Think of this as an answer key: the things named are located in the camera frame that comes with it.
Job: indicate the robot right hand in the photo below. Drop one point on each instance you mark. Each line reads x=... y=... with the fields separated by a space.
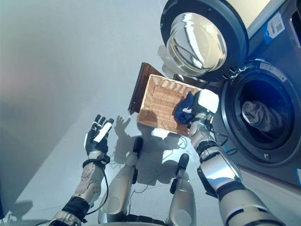
x=204 y=101

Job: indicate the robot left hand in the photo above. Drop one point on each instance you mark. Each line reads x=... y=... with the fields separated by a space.
x=97 y=139

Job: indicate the blue garment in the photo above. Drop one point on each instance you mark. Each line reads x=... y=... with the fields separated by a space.
x=185 y=110

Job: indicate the white garment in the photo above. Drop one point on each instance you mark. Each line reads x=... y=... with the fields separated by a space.
x=256 y=115

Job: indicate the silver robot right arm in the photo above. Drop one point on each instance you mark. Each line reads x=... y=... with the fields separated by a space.
x=218 y=169

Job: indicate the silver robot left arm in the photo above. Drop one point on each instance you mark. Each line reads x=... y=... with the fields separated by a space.
x=89 y=179

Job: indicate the grey front-load washing machine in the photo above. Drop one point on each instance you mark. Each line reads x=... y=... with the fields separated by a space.
x=270 y=82

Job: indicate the rectangular wicker laundry basket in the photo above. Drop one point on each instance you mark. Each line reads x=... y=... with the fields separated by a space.
x=162 y=99

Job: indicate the silver robot left leg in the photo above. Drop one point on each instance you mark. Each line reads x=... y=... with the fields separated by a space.
x=122 y=179

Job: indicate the silver robot leg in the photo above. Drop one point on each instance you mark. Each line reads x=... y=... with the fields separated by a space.
x=182 y=188
x=122 y=179

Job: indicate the round glass washer door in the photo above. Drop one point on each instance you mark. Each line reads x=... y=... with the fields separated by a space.
x=200 y=40

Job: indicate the brown wooden stool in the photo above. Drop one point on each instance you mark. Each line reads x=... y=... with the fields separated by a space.
x=138 y=89

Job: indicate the silver robot right leg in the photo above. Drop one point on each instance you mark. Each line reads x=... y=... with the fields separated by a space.
x=182 y=188

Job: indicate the grey robot torso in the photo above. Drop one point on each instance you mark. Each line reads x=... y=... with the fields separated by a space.
x=134 y=223

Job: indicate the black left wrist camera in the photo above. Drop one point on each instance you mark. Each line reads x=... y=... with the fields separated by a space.
x=104 y=159

